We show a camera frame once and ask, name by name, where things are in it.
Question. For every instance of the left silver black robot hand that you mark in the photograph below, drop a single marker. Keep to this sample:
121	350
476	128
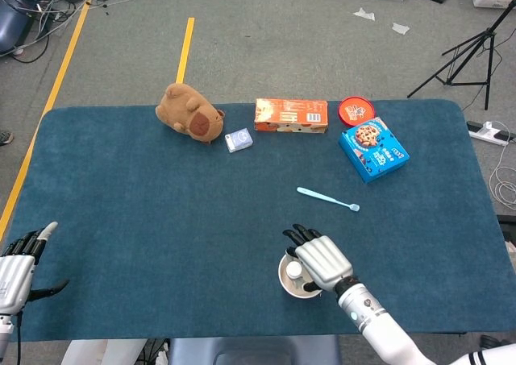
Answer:
14	276

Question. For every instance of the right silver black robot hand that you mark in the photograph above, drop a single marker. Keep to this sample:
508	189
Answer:
322	260

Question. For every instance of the white toothpaste tube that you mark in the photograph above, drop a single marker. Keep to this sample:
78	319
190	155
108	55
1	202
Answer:
293	269

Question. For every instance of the white paper cup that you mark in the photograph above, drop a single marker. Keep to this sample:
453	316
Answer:
300	293

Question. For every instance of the light blue toothbrush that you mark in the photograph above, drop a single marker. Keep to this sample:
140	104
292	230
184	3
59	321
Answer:
322	197

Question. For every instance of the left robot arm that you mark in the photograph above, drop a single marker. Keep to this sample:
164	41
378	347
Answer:
5	337

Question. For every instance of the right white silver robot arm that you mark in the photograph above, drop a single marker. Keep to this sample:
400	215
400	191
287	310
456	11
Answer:
375	320

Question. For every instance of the blue cookie box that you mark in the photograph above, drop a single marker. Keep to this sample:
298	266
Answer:
375	151

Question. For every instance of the small grey-blue card box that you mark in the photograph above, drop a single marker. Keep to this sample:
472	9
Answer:
239	140

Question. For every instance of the orange biscuit box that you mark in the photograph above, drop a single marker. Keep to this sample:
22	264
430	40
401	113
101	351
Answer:
290	115

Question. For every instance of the white robot body shell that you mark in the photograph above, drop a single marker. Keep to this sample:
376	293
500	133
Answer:
88	353

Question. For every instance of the blue grey seat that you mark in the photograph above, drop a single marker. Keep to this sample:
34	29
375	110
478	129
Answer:
254	349

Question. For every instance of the grey shoe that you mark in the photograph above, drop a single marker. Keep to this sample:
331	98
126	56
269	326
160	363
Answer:
5	138

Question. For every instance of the red round lid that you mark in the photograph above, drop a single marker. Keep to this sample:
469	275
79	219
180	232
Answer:
354	109

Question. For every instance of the dark blue table mat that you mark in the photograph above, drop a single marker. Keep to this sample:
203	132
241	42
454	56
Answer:
161	220

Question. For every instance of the black caster wheel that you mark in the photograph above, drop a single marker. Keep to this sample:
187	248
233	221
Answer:
489	341

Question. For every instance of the black bar beside table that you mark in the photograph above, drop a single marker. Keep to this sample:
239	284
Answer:
508	220

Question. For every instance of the brown capybara plush toy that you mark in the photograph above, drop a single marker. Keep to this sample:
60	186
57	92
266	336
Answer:
185	111

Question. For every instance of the white power strip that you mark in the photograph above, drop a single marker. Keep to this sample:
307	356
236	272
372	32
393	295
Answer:
483	131

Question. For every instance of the long yellow floor tape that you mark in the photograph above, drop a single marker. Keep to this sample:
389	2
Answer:
59	75

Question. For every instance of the white paper scrap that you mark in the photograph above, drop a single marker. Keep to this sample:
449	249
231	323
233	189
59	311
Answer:
400	28
364	14

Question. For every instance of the short yellow floor tape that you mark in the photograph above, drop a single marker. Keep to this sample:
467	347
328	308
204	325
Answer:
185	51

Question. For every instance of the dark blue machine base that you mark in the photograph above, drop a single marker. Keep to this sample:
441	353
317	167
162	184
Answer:
16	22

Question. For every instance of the black tripod stand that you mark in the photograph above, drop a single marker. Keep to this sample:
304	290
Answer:
490	34

